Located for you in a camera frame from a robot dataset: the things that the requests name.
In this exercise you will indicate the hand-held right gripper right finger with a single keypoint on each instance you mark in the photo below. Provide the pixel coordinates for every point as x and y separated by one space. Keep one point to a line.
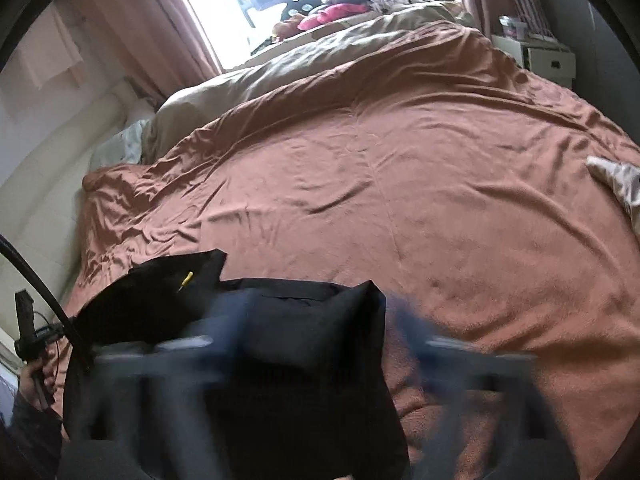
412 322

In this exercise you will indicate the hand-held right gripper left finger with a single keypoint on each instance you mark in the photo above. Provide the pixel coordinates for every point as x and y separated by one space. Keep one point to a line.
225 312

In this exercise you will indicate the black long-sleeved shirt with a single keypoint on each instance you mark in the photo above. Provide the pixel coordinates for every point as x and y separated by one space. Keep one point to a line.
310 360

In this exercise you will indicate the person's left forearm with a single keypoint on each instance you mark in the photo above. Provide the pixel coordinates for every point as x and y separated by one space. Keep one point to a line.
30 440

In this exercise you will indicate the person's left hand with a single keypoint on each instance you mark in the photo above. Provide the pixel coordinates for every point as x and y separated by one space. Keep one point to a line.
32 385

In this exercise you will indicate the cream padded headboard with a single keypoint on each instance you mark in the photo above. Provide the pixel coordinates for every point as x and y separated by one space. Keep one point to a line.
50 200

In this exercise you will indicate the brown blanket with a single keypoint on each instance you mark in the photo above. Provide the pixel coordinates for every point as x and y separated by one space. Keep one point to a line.
400 185

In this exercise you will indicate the pale printed pillow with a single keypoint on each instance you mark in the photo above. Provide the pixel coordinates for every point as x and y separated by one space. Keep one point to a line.
125 145

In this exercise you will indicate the beige duvet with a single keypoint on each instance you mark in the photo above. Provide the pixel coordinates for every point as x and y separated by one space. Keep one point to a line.
250 85

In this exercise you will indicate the white patterned cloth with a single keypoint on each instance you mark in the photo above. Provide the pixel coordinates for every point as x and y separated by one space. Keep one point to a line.
615 175

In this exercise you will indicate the cream hanging cloth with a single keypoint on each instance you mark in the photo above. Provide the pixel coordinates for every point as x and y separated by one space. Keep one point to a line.
55 45

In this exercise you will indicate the brown plush toy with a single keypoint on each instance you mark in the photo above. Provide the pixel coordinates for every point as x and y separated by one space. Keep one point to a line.
287 30

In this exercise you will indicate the white nightstand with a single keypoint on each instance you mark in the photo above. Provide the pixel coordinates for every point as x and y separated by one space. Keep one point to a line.
545 57

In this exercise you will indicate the clear plastic container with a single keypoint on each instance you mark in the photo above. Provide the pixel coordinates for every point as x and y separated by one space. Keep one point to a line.
514 27

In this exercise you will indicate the black plush toy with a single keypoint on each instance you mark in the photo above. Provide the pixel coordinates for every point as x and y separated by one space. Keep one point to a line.
300 7

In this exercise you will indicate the pink plush cushion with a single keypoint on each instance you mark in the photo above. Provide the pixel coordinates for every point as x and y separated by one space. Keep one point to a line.
335 14

